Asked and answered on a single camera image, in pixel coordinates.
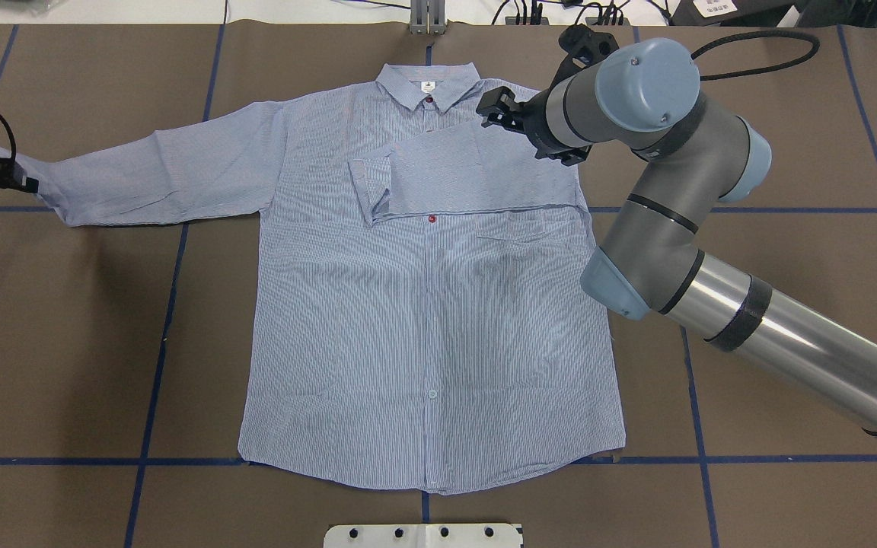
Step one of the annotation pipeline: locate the light blue striped shirt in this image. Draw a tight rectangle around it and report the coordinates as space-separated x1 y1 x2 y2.
15 65 627 495

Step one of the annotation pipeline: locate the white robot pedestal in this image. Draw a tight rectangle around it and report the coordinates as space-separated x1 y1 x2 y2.
323 523 525 547

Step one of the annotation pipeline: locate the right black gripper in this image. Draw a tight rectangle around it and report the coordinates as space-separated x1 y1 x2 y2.
476 86 592 167

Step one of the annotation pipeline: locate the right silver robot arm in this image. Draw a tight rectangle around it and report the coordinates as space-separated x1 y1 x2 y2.
476 25 877 440

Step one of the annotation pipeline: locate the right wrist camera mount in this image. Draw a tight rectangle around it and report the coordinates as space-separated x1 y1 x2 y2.
556 24 620 82

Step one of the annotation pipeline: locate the aluminium frame post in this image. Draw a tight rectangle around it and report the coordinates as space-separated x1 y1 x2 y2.
410 0 448 36

